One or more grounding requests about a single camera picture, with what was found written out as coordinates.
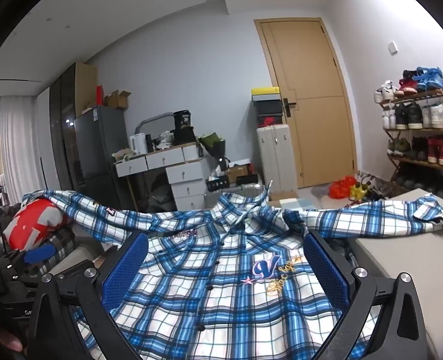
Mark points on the red black shoe box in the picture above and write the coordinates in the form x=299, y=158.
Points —
x=270, y=120

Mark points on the dark plaid garment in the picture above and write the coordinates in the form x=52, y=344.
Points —
x=62, y=242

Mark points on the open cardboard box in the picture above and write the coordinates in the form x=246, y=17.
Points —
x=116, y=100

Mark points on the wooden shoe rack with shoes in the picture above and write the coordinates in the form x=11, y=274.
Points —
x=408, y=114

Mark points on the dark glass wardrobe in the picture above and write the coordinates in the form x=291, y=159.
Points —
x=62, y=120

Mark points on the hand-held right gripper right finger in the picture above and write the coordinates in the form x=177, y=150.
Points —
x=326, y=270

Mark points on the white sheer curtain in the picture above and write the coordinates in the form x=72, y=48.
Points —
x=19, y=138

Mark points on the silver hard suitcase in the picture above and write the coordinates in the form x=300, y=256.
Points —
x=244, y=188

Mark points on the black box with white marks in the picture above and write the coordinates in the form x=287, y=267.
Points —
x=217, y=183

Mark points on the red grey sweatshirt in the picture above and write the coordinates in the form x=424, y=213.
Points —
x=30, y=221

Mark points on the person's left hand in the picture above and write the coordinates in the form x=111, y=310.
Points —
x=8, y=342

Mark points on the dark wrapped flower bouquet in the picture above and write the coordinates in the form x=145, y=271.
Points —
x=212, y=144

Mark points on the white wall switch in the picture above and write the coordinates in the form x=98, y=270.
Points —
x=393, y=47

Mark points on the black paper bag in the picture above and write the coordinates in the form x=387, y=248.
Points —
x=182, y=127

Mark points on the paper clutter heap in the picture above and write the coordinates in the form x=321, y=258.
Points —
x=124, y=153

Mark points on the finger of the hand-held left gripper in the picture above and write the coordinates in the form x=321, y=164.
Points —
x=39, y=254

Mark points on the black bottle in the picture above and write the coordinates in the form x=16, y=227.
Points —
x=149, y=143

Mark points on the white electric kettle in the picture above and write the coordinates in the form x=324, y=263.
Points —
x=138, y=144

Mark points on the grey metal frame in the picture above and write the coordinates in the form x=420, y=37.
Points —
x=150, y=118

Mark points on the white hard suitcase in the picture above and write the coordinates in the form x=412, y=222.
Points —
x=277, y=157

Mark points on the white drawer desk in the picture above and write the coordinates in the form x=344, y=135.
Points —
x=161, y=159

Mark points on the brown cardboard box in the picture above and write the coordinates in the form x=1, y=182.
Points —
x=236, y=174

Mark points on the patterned doormat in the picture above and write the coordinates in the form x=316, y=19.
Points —
x=384, y=187

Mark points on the yellow plastic bag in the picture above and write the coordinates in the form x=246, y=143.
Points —
x=358, y=191

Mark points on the white cloth heap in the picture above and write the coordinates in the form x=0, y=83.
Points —
x=165, y=138

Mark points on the yellow grey shoe box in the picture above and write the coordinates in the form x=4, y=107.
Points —
x=266, y=92

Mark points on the blue white plaid shirt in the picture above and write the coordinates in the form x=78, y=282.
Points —
x=214, y=270

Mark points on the orange plastic bag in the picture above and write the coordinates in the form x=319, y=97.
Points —
x=340, y=189

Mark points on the wooden door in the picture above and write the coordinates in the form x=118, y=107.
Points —
x=307, y=82

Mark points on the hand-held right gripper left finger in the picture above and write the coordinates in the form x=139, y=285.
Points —
x=125, y=270

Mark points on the grey refrigerator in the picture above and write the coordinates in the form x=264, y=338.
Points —
x=101, y=146

